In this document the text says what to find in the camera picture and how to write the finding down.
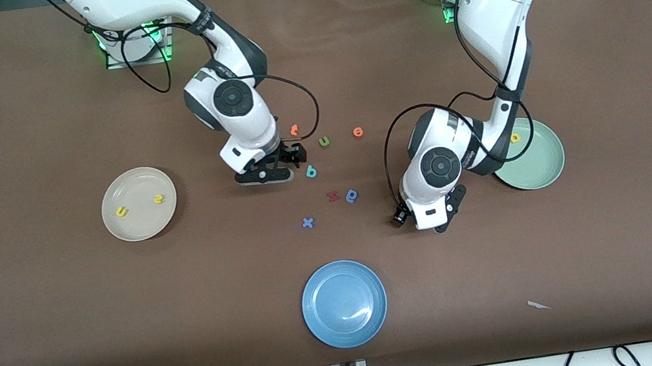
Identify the green foam letter n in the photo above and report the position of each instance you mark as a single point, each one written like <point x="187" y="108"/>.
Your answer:
<point x="324" y="144"/>

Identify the teal foam letter b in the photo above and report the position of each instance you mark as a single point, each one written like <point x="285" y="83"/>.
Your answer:
<point x="311" y="173"/>

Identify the orange foam letter e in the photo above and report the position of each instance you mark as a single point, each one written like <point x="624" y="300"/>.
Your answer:
<point x="358" y="135"/>

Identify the blue foam letter x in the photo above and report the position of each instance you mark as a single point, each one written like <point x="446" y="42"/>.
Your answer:
<point x="307" y="222"/>

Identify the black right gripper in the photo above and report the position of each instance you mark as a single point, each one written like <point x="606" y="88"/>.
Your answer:
<point x="286" y="152"/>

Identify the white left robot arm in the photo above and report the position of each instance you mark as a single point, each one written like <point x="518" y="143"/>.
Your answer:
<point x="494" y="6"/>

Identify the yellow foam letter u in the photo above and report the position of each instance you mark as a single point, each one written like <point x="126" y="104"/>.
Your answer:
<point x="121" y="214"/>

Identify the yellow foam letter s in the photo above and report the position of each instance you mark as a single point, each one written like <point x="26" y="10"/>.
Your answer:
<point x="158" y="198"/>

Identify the beige round plate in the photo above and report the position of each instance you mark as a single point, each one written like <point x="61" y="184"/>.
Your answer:
<point x="138" y="204"/>

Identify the orange foam letter t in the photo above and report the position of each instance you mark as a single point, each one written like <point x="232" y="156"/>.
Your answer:
<point x="294" y="130"/>

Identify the white paper scrap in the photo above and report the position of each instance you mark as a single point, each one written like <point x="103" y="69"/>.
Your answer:
<point x="538" y="304"/>

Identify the blue foam letter a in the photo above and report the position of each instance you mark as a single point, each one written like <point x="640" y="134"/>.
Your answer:
<point x="356" y="196"/>

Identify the green round plate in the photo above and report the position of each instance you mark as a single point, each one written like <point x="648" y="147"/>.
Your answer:
<point x="541" y="158"/>

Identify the blue round plate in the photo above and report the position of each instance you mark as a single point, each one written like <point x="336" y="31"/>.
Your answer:
<point x="344" y="304"/>

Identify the yellow foam letter a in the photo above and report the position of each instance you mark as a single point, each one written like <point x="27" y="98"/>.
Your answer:
<point x="517" y="136"/>

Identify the red foam letter z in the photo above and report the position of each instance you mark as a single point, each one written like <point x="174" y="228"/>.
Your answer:
<point x="332" y="195"/>

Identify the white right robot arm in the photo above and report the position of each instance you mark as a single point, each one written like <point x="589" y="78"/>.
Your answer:
<point x="255" y="125"/>

